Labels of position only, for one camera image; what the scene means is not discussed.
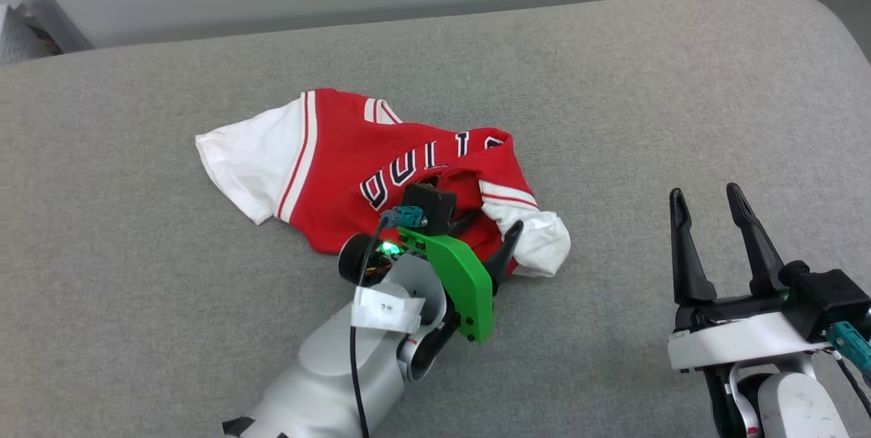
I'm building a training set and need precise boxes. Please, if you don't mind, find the silver metal frame leg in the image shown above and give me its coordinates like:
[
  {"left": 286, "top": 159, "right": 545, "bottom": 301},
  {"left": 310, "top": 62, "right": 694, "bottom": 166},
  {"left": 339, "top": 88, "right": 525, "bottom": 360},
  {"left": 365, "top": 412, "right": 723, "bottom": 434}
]
[{"left": 0, "top": 0, "right": 94, "bottom": 55}]

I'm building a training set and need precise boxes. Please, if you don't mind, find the teal right camera connector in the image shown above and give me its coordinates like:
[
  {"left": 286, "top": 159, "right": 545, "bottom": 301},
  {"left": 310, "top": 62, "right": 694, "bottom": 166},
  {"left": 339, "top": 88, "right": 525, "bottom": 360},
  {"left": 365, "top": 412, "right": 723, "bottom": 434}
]
[{"left": 826, "top": 320, "right": 871, "bottom": 386}]

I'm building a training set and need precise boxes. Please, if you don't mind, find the teal camera connector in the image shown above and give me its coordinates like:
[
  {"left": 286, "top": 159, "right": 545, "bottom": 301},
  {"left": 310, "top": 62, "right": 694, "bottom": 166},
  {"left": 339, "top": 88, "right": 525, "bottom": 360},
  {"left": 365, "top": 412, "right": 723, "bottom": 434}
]
[
  {"left": 380, "top": 205, "right": 429, "bottom": 231},
  {"left": 826, "top": 320, "right": 871, "bottom": 386}
]

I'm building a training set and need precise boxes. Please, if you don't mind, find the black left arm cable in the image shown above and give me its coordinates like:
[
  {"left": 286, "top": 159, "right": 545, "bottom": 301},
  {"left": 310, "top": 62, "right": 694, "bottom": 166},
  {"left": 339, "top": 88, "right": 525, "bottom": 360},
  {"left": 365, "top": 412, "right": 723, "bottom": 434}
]
[{"left": 349, "top": 220, "right": 390, "bottom": 438}]

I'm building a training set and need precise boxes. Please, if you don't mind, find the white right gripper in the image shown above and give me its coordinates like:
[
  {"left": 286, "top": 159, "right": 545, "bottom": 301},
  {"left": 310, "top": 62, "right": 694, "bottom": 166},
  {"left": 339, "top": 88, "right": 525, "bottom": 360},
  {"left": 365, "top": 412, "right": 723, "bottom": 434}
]
[{"left": 666, "top": 182, "right": 834, "bottom": 375}]

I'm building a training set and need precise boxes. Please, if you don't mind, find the red and white jersey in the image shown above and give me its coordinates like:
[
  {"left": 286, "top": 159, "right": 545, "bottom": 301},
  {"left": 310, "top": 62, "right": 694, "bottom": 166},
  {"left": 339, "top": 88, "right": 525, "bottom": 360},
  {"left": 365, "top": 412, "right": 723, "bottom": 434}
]
[{"left": 195, "top": 88, "right": 572, "bottom": 279}]

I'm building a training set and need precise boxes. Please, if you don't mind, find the teal left camera connector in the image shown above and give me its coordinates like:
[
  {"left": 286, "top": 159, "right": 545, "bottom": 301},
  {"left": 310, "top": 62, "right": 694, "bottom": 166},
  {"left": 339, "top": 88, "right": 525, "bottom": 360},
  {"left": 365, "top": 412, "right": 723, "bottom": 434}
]
[{"left": 380, "top": 205, "right": 429, "bottom": 231}]

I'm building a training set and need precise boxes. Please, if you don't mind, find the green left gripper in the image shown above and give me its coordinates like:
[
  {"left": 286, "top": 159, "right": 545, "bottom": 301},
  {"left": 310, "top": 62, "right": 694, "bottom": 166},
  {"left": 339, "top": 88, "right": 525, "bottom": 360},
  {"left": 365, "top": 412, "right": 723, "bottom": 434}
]
[{"left": 398, "top": 210, "right": 525, "bottom": 346}]

